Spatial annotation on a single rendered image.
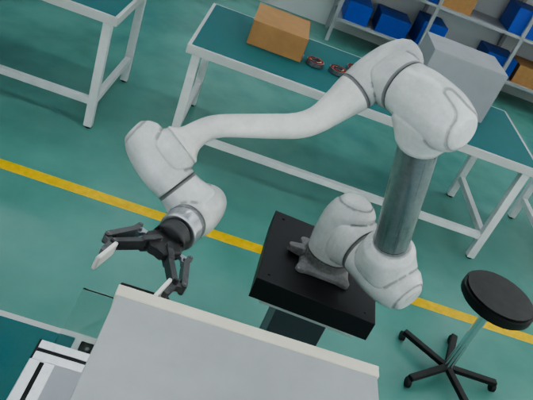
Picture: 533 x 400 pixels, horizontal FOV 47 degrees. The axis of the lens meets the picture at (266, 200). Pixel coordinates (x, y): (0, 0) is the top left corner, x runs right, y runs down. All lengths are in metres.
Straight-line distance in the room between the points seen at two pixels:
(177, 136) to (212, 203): 0.17
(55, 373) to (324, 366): 0.45
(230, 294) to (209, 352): 2.11
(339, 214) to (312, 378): 0.96
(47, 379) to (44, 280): 1.77
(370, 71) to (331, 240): 0.62
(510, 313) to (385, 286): 1.18
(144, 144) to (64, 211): 1.90
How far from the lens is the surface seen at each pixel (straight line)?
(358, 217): 1.86
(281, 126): 1.42
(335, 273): 1.98
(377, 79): 1.45
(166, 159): 1.37
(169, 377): 0.89
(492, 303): 2.87
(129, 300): 0.97
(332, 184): 3.86
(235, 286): 3.09
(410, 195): 1.57
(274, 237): 2.05
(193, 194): 1.37
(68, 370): 1.13
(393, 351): 3.21
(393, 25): 7.21
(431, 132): 1.38
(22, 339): 1.64
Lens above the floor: 1.99
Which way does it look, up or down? 32 degrees down
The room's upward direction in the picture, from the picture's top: 22 degrees clockwise
